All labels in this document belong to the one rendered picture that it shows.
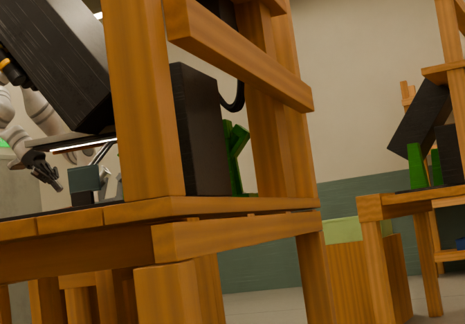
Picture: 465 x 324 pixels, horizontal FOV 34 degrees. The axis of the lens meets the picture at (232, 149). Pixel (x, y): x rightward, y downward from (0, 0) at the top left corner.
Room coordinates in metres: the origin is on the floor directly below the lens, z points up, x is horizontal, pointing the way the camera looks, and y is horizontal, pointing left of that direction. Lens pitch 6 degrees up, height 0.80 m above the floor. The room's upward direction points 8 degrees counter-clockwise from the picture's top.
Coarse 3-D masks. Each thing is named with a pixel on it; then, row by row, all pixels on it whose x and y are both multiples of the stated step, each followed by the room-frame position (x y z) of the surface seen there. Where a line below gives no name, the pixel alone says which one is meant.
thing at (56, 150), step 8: (104, 128) 2.02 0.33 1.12; (112, 128) 2.01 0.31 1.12; (48, 136) 2.06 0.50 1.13; (56, 136) 2.06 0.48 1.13; (64, 136) 2.05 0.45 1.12; (72, 136) 2.04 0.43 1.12; (80, 136) 2.04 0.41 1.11; (88, 136) 2.04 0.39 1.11; (96, 136) 2.03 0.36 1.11; (104, 136) 2.03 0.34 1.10; (112, 136) 2.03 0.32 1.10; (24, 144) 2.09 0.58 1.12; (32, 144) 2.08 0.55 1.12; (40, 144) 2.07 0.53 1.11; (48, 144) 2.07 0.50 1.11; (56, 144) 2.07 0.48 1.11; (64, 144) 2.06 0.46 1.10; (72, 144) 2.07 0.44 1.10; (80, 144) 2.09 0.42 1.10; (88, 144) 2.11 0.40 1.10; (96, 144) 2.19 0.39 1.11; (56, 152) 2.23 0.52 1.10; (64, 152) 2.22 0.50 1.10
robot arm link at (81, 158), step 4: (92, 148) 2.87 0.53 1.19; (68, 152) 2.86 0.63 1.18; (72, 152) 2.85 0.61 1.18; (76, 152) 2.83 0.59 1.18; (80, 152) 2.83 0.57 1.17; (84, 152) 2.84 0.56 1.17; (88, 152) 2.85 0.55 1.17; (92, 152) 2.87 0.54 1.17; (72, 156) 2.86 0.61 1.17; (76, 156) 2.84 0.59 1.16; (80, 156) 2.83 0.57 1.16; (84, 156) 2.84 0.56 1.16; (88, 156) 2.85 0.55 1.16; (92, 156) 2.87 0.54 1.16; (72, 160) 2.87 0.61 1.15; (76, 160) 2.86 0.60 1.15; (80, 160) 2.83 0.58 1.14; (84, 160) 2.84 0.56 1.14; (88, 160) 2.85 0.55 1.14; (80, 164) 2.83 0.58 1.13; (84, 164) 2.84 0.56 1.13; (88, 164) 2.85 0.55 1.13
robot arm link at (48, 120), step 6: (48, 108) 2.75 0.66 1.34; (42, 114) 2.74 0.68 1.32; (48, 114) 2.75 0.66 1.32; (54, 114) 2.77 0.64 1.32; (36, 120) 2.76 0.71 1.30; (42, 120) 2.75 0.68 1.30; (48, 120) 2.76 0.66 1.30; (54, 120) 2.78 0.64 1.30; (60, 120) 2.82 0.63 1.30; (42, 126) 2.77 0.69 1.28; (48, 126) 2.77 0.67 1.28; (54, 126) 2.79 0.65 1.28; (60, 126) 2.82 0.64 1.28; (48, 132) 2.80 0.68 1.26; (54, 132) 2.81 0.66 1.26; (60, 132) 2.83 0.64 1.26; (66, 156) 2.87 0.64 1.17; (72, 162) 2.88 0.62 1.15
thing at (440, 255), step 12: (408, 96) 8.32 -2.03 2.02; (432, 204) 8.23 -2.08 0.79; (444, 204) 8.18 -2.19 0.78; (456, 204) 8.13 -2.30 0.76; (432, 216) 8.71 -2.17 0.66; (432, 228) 8.72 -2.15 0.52; (432, 240) 8.35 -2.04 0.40; (456, 240) 8.26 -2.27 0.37; (444, 252) 8.30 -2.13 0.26; (456, 252) 8.21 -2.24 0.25
